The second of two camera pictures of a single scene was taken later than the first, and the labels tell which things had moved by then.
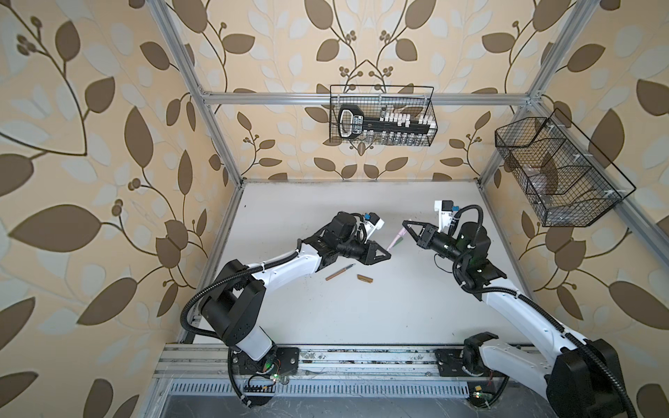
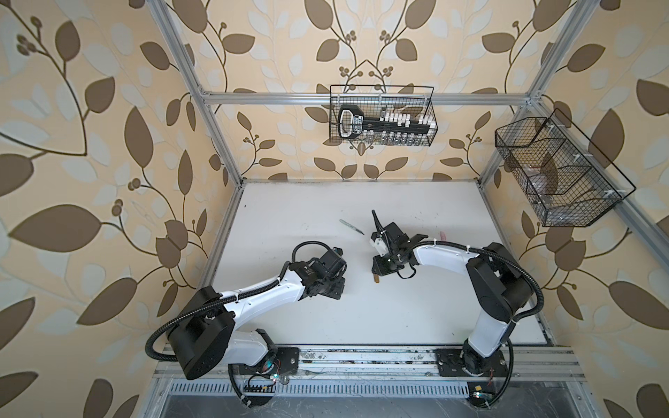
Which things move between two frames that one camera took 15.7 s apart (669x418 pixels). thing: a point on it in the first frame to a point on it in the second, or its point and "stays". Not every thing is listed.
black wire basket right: x=567 y=185 stays
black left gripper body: x=353 y=249 to x=333 y=287
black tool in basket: x=352 y=124 stays
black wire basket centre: x=382 y=115 stays
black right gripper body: x=441 y=245 to x=386 y=264
